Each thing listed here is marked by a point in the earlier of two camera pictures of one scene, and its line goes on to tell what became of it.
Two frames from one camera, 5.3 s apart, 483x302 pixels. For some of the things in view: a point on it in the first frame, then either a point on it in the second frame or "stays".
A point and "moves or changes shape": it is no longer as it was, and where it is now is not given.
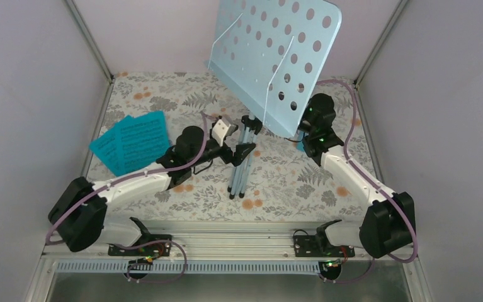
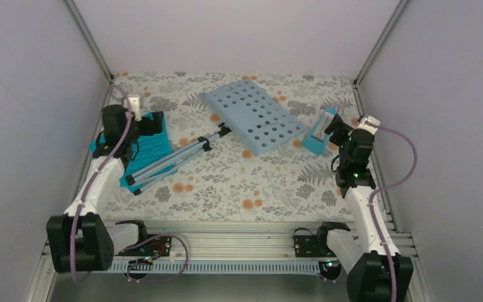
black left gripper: x=237 y=158 to x=148 y=130
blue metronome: x=300 y=136 moves or changes shape
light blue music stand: x=270 y=56 moves or changes shape
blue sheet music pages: x=139 y=141 stays
